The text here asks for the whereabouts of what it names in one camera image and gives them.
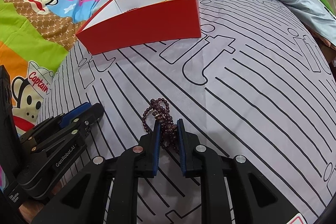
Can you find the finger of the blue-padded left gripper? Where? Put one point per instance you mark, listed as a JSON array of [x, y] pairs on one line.
[[83, 124], [75, 113]]

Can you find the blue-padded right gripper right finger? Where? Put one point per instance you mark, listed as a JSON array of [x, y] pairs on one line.
[[182, 149]]

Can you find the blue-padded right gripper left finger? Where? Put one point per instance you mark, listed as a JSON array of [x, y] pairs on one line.
[[155, 147]]

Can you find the long dark garnet bead strand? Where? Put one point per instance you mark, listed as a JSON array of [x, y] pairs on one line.
[[160, 110]]

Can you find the red white-lined jewelry box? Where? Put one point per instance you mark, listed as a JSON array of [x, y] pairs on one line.
[[123, 23]]

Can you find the person's left hand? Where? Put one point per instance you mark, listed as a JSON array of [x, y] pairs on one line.
[[31, 207]]

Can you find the grey black-striped cloth mat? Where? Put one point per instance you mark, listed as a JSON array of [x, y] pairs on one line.
[[254, 84]]

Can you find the colourful monkey cartoon bedsheet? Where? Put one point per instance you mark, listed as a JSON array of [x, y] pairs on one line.
[[36, 36]]

